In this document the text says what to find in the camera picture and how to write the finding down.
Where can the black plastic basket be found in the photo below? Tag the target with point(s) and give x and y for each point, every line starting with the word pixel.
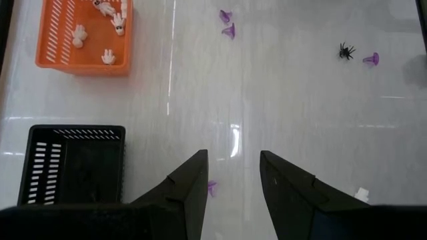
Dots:
pixel 83 166

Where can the black aluminium table frame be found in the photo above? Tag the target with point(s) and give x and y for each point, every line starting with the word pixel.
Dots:
pixel 5 26

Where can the small black plastic spider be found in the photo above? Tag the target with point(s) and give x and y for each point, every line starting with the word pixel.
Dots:
pixel 346 52

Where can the purple translucent witch hat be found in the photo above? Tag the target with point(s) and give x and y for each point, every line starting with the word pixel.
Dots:
pixel 230 31
pixel 373 59
pixel 212 187
pixel 225 16

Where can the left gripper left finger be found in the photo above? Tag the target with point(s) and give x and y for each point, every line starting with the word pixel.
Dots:
pixel 187 200

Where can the orange plastic basket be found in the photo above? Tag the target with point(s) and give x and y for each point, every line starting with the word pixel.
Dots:
pixel 96 36

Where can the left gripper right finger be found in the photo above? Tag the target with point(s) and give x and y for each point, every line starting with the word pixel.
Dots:
pixel 287 200

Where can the small white plastic decoration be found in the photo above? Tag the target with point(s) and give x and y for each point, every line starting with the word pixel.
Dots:
pixel 124 9
pixel 106 8
pixel 79 36
pixel 108 57
pixel 362 194
pixel 118 25

